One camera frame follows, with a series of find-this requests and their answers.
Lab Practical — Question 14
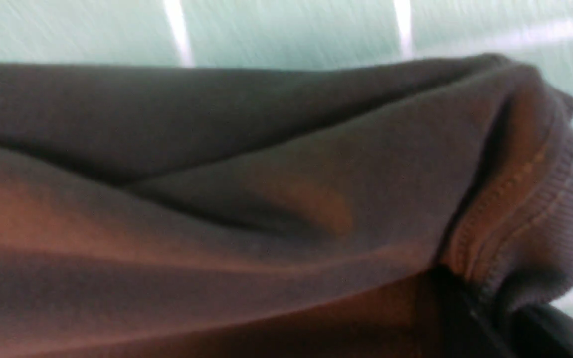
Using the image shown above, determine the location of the dark gray long-sleeved shirt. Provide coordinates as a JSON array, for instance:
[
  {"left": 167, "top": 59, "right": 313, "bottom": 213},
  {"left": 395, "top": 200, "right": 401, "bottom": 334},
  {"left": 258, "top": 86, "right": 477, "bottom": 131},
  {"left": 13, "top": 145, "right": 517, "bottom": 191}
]
[{"left": 0, "top": 54, "right": 573, "bottom": 358}]

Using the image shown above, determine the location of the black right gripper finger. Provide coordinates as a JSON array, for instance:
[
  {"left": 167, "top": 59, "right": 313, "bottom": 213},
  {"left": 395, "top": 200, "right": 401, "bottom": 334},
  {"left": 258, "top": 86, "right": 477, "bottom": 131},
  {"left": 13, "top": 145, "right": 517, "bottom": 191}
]
[{"left": 466, "top": 303, "right": 573, "bottom": 358}]

